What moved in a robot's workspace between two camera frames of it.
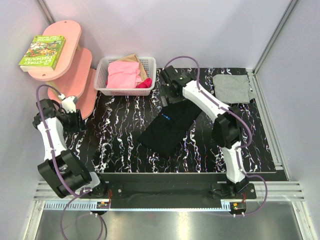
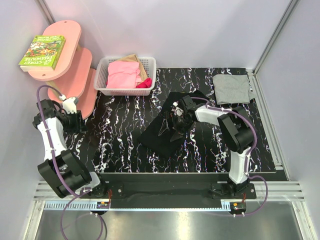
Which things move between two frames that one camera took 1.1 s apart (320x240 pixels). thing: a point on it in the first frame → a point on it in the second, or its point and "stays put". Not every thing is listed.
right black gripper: (165, 91) → (177, 135)
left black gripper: (79, 125) stays put
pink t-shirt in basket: (123, 74) stays put
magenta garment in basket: (146, 84) stays put
